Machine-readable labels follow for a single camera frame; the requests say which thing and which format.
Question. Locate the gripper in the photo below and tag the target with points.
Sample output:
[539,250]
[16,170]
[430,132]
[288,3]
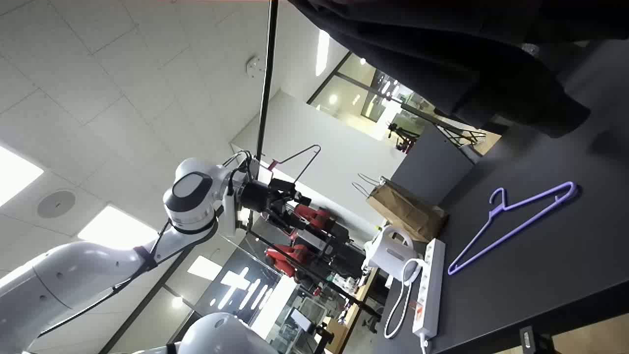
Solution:
[254,196]

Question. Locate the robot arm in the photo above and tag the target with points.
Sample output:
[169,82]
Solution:
[78,268]

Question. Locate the black clothes stand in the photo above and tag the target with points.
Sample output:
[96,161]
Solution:
[267,73]

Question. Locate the purple plastic hanger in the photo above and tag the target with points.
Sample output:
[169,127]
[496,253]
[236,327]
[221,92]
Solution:
[511,230]

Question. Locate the white electric kettle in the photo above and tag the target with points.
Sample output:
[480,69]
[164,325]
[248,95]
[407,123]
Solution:
[390,253]

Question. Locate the brown paper bag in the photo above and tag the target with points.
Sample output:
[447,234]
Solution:
[408,211]

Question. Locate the office chair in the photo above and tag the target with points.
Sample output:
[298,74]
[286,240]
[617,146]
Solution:
[372,322]

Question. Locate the grey partition board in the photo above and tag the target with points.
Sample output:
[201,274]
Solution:
[432,167]

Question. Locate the white ceiling sensor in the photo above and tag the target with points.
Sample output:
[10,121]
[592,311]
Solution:
[253,66]

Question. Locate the white power strip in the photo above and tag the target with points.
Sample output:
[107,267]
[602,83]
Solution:
[430,290]

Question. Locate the black garment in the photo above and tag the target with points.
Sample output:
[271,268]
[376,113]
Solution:
[471,59]

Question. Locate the round ceiling speaker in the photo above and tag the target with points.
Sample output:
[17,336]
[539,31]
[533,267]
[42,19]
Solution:
[56,204]

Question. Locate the black clamp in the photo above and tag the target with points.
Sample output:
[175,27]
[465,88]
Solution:
[533,340]

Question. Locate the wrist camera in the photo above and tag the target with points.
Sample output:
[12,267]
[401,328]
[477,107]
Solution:
[282,185]

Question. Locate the glass wall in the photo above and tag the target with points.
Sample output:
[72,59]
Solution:
[363,98]

